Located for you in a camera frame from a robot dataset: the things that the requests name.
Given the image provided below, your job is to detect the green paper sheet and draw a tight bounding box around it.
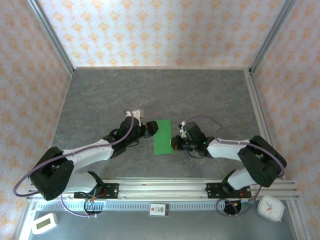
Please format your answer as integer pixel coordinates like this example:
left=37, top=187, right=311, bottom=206
left=152, top=119, right=175, bottom=157

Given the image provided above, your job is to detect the grey metal sheet panel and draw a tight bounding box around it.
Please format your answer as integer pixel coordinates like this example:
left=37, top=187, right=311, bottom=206
left=13, top=199, right=308, bottom=240

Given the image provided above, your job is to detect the white label card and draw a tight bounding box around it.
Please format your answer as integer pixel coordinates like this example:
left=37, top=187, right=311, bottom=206
left=149, top=202, right=171, bottom=217

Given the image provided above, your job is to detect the white analog clock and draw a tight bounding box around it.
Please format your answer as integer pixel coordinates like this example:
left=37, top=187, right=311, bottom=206
left=257, top=195, right=286, bottom=223

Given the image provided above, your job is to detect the white digital timer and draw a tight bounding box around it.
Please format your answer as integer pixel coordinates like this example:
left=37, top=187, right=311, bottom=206
left=31, top=212, right=59, bottom=235

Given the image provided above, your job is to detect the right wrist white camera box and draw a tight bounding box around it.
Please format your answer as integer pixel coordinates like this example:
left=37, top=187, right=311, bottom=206
left=177, top=121, right=189, bottom=138

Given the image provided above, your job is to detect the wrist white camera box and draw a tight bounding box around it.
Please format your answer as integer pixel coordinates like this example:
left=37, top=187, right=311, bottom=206
left=124, top=108, right=145, bottom=121
left=177, top=121, right=189, bottom=138

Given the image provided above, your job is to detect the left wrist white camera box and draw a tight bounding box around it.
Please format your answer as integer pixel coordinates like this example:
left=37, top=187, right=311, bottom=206
left=124, top=108, right=145, bottom=121

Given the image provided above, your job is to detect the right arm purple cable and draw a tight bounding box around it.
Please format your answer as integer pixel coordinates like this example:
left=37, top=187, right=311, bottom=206
left=186, top=115, right=287, bottom=217

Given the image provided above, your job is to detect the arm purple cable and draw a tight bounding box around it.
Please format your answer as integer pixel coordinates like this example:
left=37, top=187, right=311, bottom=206
left=186, top=115, right=287, bottom=217
left=12, top=109, right=141, bottom=218

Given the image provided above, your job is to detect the aluminium mounting rail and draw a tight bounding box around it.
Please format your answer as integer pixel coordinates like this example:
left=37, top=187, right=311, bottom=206
left=26, top=176, right=300, bottom=201

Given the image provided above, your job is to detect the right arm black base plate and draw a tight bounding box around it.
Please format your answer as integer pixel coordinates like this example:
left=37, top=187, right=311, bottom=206
left=205, top=182, right=253, bottom=200

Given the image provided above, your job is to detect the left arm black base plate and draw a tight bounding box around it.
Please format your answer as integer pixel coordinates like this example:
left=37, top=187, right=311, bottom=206
left=74, top=183, right=120, bottom=200

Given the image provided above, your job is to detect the aluminium side rail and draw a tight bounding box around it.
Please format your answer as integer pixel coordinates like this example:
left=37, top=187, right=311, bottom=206
left=244, top=69, right=286, bottom=181

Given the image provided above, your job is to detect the grey slotted cable duct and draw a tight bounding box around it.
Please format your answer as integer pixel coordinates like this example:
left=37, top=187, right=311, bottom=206
left=35, top=201, right=227, bottom=211

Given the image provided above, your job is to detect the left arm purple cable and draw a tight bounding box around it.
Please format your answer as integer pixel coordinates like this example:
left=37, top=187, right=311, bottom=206
left=12, top=109, right=141, bottom=218

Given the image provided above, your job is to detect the left aluminium frame post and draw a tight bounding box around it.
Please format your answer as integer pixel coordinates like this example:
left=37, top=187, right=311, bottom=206
left=26, top=0, right=75, bottom=76

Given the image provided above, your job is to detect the aluminium frame post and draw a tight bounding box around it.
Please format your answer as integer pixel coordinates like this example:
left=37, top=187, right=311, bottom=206
left=26, top=0, right=75, bottom=76
left=249, top=0, right=298, bottom=75

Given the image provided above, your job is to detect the right aluminium frame post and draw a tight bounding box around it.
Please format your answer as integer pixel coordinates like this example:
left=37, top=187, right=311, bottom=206
left=249, top=0, right=298, bottom=75

